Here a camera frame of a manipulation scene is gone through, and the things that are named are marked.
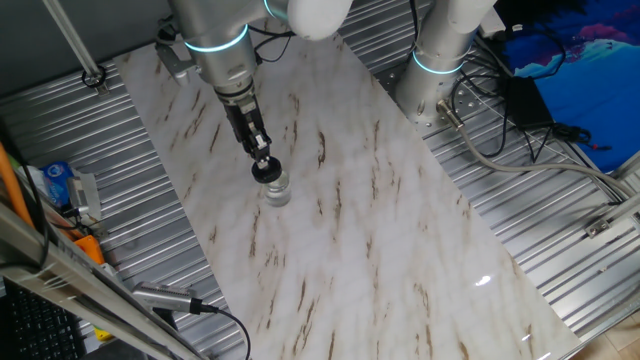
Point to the aluminium corner bracket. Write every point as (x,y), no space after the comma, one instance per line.
(600,226)

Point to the orange tube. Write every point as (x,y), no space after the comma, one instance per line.
(12,185)

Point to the white power strip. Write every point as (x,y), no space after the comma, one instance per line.
(492,22)

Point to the blue printed cloth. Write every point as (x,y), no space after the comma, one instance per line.
(590,75)

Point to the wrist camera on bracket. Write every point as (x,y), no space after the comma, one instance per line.
(175,60)

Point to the black power adapter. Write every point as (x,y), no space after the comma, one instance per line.
(529,102)

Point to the small clear glass jar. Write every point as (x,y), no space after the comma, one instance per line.
(278,194)

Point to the yellow box green mushroom button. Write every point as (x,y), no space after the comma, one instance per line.
(103,335)

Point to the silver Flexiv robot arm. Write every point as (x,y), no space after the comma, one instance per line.
(220,55)

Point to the orange button box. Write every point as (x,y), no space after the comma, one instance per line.
(90,250)

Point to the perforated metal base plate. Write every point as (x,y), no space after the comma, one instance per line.
(470,102)

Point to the blue tissue pack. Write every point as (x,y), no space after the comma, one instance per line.
(55,182)

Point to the black dropper lid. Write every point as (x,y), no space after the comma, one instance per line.
(267,172)

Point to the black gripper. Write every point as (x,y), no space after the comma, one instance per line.
(245,120)

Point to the white marble pattern mat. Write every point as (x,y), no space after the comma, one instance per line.
(375,240)

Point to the black keyboard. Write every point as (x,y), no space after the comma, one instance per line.
(35,325)

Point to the silver ribbed camera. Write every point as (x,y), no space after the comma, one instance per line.
(162,297)

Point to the small silver metal bracket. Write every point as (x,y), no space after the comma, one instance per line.
(85,195)

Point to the aluminium frame beam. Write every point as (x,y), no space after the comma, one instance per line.
(65,280)

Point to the aluminium pole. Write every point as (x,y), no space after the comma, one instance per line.
(75,45)

